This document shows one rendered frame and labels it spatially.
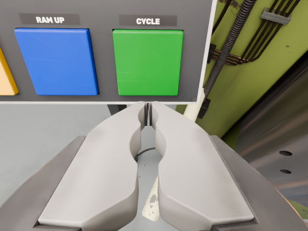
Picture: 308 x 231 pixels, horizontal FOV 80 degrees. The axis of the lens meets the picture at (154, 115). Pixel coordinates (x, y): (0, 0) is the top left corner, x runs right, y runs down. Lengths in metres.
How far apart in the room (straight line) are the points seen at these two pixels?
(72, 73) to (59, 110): 1.25
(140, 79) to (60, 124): 1.23
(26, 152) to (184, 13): 1.34
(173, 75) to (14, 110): 1.49
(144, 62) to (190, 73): 0.06
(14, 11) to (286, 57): 0.53
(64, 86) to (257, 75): 0.51
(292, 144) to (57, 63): 0.45
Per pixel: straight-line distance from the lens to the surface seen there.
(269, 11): 0.48
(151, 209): 0.53
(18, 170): 1.43
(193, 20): 0.22
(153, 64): 0.22
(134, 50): 0.21
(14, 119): 1.60
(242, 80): 0.63
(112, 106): 0.53
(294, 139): 0.48
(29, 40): 0.24
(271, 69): 0.59
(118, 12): 0.22
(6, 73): 0.28
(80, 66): 0.23
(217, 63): 0.57
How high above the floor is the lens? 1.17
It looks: 63 degrees down
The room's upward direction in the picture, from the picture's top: 3 degrees clockwise
